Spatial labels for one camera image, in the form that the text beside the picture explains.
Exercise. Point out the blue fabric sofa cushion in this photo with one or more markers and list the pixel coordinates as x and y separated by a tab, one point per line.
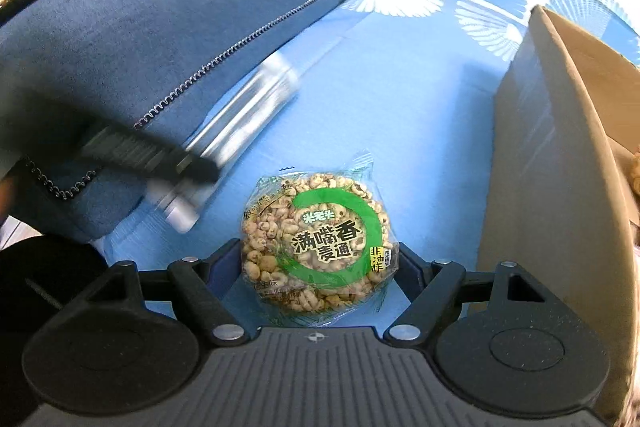
154	65

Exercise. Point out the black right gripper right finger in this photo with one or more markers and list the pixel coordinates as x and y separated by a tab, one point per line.
449	305

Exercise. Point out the round puffed grain cake pack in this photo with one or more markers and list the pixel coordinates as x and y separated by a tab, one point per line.
317	244

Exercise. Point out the peanut snack bag red label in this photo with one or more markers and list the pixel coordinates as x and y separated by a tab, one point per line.
634	173

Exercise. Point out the brown cardboard box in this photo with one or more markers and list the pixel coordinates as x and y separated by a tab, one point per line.
560	200

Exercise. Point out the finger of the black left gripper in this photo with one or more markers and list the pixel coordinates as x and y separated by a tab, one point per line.
134	151

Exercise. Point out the grey silver stick packet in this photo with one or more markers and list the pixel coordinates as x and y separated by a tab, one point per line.
226	137

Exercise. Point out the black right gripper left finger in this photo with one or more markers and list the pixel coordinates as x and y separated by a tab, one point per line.
173	306

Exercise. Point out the blue white patterned sofa cover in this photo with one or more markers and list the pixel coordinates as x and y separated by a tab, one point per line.
409	84

